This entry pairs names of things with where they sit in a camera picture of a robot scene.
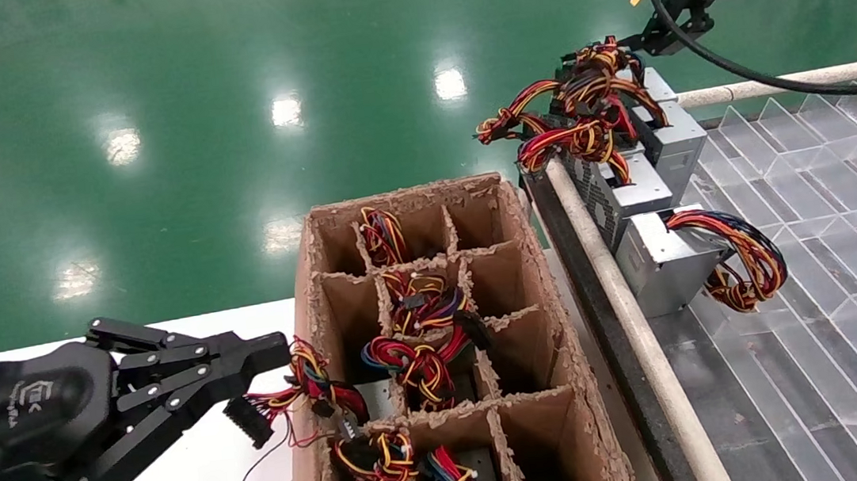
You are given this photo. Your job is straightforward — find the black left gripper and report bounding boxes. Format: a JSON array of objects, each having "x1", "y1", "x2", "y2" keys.
[{"x1": 0, "y1": 298, "x2": 305, "y2": 481}]

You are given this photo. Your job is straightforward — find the brown divided cardboard box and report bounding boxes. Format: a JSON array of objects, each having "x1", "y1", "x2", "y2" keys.
[{"x1": 257, "y1": 161, "x2": 638, "y2": 481}]

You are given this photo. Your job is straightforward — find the white foam padded rod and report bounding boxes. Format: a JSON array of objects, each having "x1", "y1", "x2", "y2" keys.
[{"x1": 673, "y1": 60, "x2": 857, "y2": 112}]

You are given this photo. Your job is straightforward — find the clear acrylic divided tray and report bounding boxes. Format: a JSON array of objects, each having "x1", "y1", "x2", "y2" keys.
[{"x1": 627, "y1": 88, "x2": 857, "y2": 481}]

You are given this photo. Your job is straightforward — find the wire bundle at box edge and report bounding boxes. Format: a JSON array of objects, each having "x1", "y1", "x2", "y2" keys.
[{"x1": 216, "y1": 326, "x2": 407, "y2": 481}]

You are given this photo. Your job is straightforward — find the wire bundle front left cell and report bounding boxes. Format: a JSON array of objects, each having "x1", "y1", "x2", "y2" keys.
[{"x1": 330, "y1": 414, "x2": 421, "y2": 481}]

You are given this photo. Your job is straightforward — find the wire bundle cell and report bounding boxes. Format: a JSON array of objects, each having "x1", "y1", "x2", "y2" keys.
[
  {"x1": 357, "y1": 203, "x2": 414, "y2": 270},
  {"x1": 330, "y1": 414, "x2": 421, "y2": 481}
]

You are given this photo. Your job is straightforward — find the wire bundle centre cells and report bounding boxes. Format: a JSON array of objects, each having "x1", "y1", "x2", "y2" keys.
[{"x1": 359, "y1": 324, "x2": 480, "y2": 419}]

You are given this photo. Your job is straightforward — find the wire bundle back cell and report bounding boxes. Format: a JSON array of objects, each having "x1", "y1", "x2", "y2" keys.
[{"x1": 357, "y1": 203, "x2": 414, "y2": 270}]

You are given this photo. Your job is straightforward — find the black metal frame rail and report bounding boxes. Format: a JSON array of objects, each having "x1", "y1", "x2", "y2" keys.
[{"x1": 520, "y1": 152, "x2": 702, "y2": 481}]

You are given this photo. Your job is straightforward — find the long white foam padded rail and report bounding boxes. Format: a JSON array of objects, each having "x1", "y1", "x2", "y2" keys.
[{"x1": 542, "y1": 144, "x2": 737, "y2": 481}]

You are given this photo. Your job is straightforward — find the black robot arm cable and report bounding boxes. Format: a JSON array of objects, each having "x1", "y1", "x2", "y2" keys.
[{"x1": 646, "y1": 0, "x2": 857, "y2": 117}]

